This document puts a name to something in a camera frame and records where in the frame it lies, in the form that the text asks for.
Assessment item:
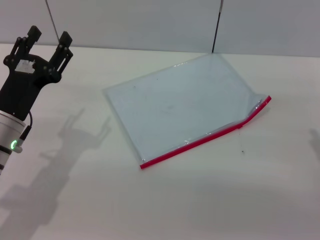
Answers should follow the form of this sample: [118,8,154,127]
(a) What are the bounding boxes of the clear document bag red zip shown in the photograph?
[102,53,272,171]

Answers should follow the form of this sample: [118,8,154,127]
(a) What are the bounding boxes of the thin slider pull string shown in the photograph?
[238,129,246,154]

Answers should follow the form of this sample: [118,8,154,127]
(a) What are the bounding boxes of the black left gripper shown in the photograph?
[0,25,74,121]

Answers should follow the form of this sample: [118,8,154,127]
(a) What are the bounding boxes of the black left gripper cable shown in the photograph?
[14,110,34,153]

